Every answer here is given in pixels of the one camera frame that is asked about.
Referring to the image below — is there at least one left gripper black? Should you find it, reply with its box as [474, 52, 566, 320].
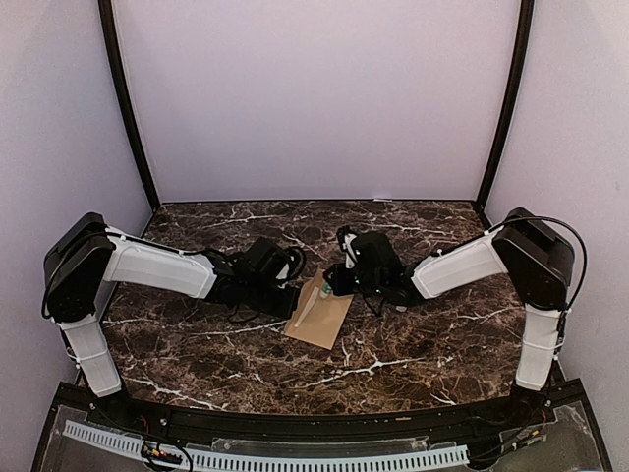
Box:
[244, 279, 301, 320]

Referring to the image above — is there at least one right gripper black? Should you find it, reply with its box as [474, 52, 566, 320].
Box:
[323, 263, 384, 297]

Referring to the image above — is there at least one green glue stick white cap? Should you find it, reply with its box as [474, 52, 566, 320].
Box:
[319, 282, 332, 299]

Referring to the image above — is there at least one white letter paper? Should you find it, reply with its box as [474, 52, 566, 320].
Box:
[294, 287, 320, 328]

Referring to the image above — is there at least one brown paper envelope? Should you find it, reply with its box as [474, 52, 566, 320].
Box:
[284, 272, 353, 350]

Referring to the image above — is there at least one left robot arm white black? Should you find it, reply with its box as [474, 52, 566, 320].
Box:
[40, 212, 306, 429]

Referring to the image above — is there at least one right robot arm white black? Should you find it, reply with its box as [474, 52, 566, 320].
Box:
[323, 207, 588, 427]

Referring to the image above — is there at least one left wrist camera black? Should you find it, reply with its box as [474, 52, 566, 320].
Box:
[276, 246, 307, 284]

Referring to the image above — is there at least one black front rail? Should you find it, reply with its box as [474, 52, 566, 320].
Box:
[53, 381, 586, 443]

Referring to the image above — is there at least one white slotted cable duct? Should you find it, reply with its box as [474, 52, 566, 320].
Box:
[63, 420, 469, 471]

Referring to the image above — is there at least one right black frame post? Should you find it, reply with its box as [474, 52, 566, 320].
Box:
[473, 0, 535, 216]

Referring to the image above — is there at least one black frame post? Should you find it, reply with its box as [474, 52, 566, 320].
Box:
[473, 0, 535, 216]
[97, 0, 161, 212]

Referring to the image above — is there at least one left black frame post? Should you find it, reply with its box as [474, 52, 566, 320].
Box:
[97, 0, 161, 212]

